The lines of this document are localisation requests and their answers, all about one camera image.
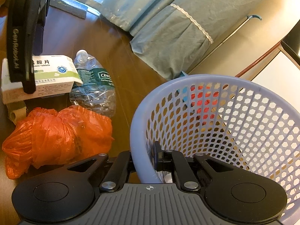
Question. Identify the lavender plastic mesh basket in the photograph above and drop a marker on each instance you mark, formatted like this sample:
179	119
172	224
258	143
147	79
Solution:
145	112

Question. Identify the white green medicine box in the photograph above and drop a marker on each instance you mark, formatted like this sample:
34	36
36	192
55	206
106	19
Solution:
54	75

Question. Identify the dark grey floor mat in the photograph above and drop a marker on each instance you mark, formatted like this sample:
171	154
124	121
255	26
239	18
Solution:
70	9

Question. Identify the large orange plastic bag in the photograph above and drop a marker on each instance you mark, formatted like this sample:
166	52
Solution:
58	133

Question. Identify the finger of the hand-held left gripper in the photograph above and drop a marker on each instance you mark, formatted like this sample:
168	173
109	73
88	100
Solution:
39	39

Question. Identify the white cabinet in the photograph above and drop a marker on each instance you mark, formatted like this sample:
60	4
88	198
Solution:
276	79

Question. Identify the clear plastic water bottle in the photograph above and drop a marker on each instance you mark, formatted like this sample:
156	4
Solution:
98	98

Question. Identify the blue starry bedsheet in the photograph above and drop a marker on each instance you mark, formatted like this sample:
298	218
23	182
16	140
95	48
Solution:
140	2

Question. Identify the blue dustpan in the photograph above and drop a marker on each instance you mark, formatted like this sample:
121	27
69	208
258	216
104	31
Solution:
184	74

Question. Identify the metal pole with teal hook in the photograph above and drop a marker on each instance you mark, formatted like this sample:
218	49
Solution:
234	34

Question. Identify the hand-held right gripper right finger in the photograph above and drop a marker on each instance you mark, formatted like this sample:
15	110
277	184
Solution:
157	159

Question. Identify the black metal frame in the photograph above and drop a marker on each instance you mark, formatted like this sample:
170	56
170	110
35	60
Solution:
293	39

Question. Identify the red broom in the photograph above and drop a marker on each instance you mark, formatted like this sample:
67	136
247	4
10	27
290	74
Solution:
257	61

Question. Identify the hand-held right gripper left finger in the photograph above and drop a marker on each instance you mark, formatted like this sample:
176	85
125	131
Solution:
121	164

